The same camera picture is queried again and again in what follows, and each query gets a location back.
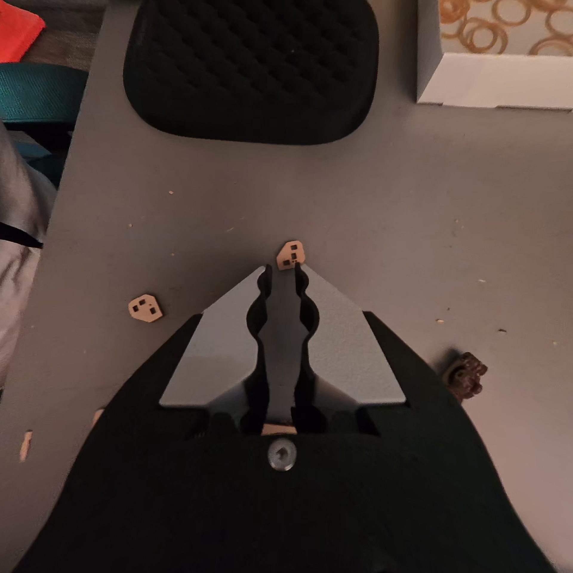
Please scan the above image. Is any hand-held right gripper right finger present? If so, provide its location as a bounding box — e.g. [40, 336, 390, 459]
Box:
[291, 262, 408, 434]

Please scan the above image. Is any person's pale clothing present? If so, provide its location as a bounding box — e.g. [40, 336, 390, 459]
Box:
[0, 124, 60, 391]

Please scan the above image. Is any black quilted cushion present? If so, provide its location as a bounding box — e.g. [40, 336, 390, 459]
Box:
[123, 0, 381, 147]

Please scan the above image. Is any white box of rubber bands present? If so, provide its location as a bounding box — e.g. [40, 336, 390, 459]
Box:
[415, 0, 573, 111]

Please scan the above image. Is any dark wooden gear part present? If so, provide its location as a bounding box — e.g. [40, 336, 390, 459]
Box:
[440, 351, 489, 402]

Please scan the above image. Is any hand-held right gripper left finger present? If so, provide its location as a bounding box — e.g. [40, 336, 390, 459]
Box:
[159, 264, 274, 434]

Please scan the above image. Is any teal strap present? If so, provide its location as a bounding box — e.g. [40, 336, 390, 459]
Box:
[0, 63, 89, 124]

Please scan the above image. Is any small pale wooden model part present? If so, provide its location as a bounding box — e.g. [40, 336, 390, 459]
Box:
[127, 293, 164, 324]
[275, 240, 308, 272]

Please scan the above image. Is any red cloth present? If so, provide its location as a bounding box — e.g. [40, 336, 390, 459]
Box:
[0, 0, 46, 64]

